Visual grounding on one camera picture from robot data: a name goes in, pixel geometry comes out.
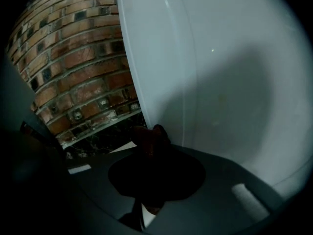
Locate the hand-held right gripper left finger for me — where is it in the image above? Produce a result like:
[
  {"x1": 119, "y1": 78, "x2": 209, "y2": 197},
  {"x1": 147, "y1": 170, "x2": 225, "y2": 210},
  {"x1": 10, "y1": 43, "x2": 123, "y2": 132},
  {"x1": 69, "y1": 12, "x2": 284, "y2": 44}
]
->
[{"x1": 65, "y1": 147, "x2": 138, "y2": 222}]

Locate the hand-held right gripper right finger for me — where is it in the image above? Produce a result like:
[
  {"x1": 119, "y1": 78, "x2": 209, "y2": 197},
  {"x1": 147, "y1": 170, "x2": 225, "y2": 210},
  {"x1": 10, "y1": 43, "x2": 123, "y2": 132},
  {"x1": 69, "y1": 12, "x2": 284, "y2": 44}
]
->
[{"x1": 143, "y1": 143, "x2": 286, "y2": 235}]

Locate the white paper sheet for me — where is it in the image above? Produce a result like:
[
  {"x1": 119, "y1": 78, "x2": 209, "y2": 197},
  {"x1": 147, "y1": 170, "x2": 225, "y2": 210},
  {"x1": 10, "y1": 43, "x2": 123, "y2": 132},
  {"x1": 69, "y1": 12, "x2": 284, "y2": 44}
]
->
[{"x1": 109, "y1": 141, "x2": 137, "y2": 154}]

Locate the grey panel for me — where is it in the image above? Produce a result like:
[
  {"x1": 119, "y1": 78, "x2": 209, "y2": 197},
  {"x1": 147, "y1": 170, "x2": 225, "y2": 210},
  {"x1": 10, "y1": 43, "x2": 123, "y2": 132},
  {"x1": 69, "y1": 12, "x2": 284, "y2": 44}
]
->
[{"x1": 0, "y1": 54, "x2": 37, "y2": 132}]

